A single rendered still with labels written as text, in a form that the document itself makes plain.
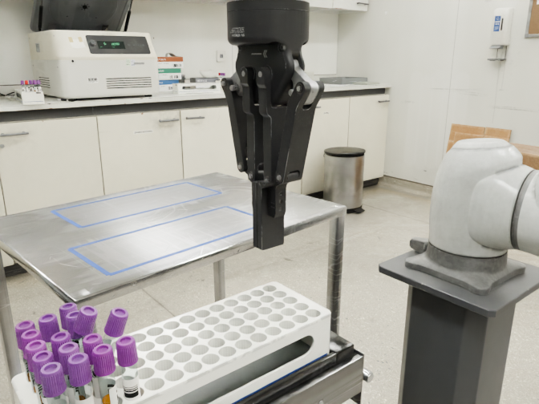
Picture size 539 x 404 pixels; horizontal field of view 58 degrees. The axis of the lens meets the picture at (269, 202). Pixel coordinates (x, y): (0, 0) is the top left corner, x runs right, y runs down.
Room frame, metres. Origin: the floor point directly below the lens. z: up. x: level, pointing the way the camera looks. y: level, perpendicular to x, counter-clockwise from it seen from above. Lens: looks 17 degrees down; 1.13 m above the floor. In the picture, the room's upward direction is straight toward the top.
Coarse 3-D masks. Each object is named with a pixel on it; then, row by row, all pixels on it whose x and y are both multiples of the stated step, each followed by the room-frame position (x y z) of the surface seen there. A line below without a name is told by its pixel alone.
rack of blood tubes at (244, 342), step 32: (256, 288) 0.52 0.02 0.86; (288, 288) 0.52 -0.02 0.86; (192, 320) 0.45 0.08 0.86; (224, 320) 0.45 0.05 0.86; (256, 320) 0.45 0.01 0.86; (288, 320) 0.45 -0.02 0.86; (320, 320) 0.45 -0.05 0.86; (160, 352) 0.39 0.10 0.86; (192, 352) 0.40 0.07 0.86; (224, 352) 0.40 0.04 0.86; (256, 352) 0.40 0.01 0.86; (288, 352) 0.47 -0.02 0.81; (320, 352) 0.45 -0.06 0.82; (160, 384) 0.35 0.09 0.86; (192, 384) 0.35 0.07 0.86; (224, 384) 0.42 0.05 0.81; (256, 384) 0.40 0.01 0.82
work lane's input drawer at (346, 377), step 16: (336, 336) 0.49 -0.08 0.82; (336, 352) 0.46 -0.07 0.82; (352, 352) 0.47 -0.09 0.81; (304, 368) 0.43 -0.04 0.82; (320, 368) 0.44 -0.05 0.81; (336, 368) 0.45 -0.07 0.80; (352, 368) 0.46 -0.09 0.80; (272, 384) 0.41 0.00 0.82; (288, 384) 0.41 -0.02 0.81; (304, 384) 0.42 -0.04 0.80; (320, 384) 0.43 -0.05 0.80; (336, 384) 0.44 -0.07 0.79; (352, 384) 0.46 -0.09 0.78; (256, 400) 0.39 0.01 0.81; (272, 400) 0.40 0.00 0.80; (288, 400) 0.40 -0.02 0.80; (304, 400) 0.41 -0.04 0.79; (320, 400) 0.43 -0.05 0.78; (336, 400) 0.44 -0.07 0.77; (352, 400) 0.48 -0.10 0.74
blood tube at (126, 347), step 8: (128, 336) 0.33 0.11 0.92; (120, 344) 0.32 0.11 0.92; (128, 344) 0.32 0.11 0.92; (120, 352) 0.32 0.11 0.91; (128, 352) 0.32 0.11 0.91; (136, 352) 0.33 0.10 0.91; (120, 360) 0.32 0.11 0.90; (128, 360) 0.32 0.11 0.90; (136, 360) 0.33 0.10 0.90; (120, 368) 0.32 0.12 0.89; (128, 368) 0.32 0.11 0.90; (136, 368) 0.33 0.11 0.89; (128, 376) 0.32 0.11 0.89; (136, 376) 0.33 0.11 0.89; (128, 384) 0.32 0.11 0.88; (136, 384) 0.33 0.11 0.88; (128, 392) 0.32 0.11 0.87; (136, 392) 0.33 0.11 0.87; (128, 400) 0.32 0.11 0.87
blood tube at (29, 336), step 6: (30, 330) 0.34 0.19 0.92; (36, 330) 0.34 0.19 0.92; (24, 336) 0.33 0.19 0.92; (30, 336) 0.34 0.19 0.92; (36, 336) 0.33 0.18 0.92; (24, 342) 0.33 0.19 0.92; (24, 348) 0.33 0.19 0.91; (24, 354) 0.33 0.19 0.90; (30, 372) 0.33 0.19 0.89; (30, 378) 0.33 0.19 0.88
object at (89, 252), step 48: (144, 192) 1.10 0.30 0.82; (192, 192) 1.10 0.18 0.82; (240, 192) 1.10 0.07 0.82; (288, 192) 1.10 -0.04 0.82; (0, 240) 0.79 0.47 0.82; (48, 240) 0.79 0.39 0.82; (96, 240) 0.79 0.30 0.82; (144, 240) 0.79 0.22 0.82; (192, 240) 0.79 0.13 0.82; (240, 240) 0.79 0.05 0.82; (336, 240) 0.98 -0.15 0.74; (0, 288) 0.88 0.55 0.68; (48, 288) 0.64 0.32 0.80; (96, 288) 0.61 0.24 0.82; (336, 288) 0.98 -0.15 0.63; (0, 336) 0.89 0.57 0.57
